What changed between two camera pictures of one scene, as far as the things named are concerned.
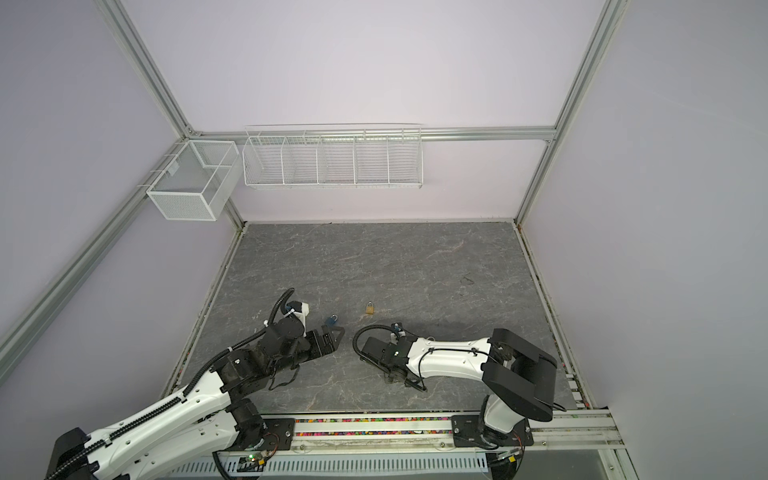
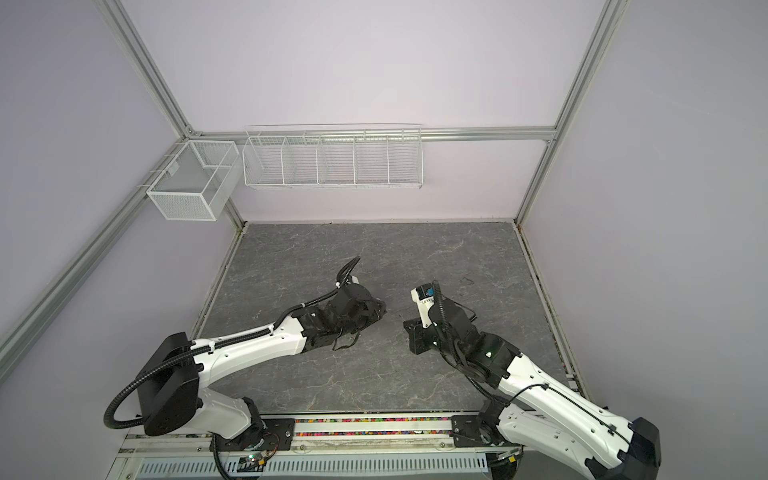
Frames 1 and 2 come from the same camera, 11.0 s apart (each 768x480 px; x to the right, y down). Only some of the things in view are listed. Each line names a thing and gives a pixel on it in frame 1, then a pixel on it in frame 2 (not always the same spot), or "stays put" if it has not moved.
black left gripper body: [308, 348] -> [369, 316]
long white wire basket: [341, 156] stays put
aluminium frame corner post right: [604, 34] stays put
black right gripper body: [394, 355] -> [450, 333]
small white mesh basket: [196, 182] stays put
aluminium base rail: [395, 447] stays put
